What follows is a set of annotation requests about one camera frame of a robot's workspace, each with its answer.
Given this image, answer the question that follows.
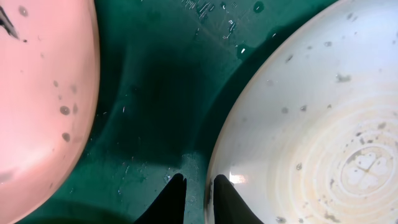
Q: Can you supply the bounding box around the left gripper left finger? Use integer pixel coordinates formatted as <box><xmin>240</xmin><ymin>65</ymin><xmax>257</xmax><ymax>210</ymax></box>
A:
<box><xmin>134</xmin><ymin>174</ymin><xmax>187</xmax><ymax>224</ymax></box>

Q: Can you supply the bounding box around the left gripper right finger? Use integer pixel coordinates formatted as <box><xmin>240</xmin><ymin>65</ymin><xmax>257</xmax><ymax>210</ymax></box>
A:
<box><xmin>213</xmin><ymin>174</ymin><xmax>263</xmax><ymax>224</ymax></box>

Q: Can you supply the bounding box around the light blue plate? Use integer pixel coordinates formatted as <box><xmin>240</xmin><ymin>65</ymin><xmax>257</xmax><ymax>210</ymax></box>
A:
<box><xmin>204</xmin><ymin>0</ymin><xmax>397</xmax><ymax>223</ymax></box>

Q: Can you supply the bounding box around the white plate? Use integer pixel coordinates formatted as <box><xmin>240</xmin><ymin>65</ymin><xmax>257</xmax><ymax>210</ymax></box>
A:
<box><xmin>1</xmin><ymin>0</ymin><xmax>100</xmax><ymax>223</ymax></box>

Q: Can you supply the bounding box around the blue plastic tray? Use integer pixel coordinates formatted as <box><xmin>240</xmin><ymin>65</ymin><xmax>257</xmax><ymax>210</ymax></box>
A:
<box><xmin>24</xmin><ymin>0</ymin><xmax>331</xmax><ymax>223</ymax></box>

